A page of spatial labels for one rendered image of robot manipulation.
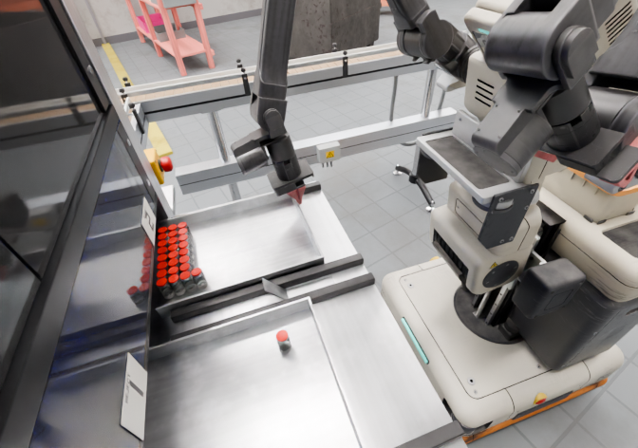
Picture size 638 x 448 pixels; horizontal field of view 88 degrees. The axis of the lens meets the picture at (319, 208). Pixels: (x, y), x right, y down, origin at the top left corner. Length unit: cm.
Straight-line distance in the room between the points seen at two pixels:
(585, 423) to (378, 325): 120
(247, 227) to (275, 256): 13
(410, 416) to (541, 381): 86
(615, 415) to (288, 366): 143
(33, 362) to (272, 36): 57
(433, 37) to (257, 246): 59
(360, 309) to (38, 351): 49
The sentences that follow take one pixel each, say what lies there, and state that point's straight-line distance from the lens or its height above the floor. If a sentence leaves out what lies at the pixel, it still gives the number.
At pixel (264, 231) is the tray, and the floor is 88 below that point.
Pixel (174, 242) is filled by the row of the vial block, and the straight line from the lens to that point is 81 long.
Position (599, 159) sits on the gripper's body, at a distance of 51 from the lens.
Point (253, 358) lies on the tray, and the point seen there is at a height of 88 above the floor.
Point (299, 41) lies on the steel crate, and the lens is 448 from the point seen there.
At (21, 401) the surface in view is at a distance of 35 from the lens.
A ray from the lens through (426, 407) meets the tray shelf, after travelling 62.
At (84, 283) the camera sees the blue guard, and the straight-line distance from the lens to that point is 46.
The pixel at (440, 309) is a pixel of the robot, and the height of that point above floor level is 28.
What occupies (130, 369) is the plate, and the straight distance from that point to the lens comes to 52.
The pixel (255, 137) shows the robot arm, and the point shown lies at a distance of 71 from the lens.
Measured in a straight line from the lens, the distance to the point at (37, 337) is 38.
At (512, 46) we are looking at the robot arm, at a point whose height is 135.
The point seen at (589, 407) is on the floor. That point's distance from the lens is 179.
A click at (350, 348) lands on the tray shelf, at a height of 88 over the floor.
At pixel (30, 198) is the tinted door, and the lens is 44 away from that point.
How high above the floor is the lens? 145
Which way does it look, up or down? 41 degrees down
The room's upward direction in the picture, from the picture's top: 4 degrees counter-clockwise
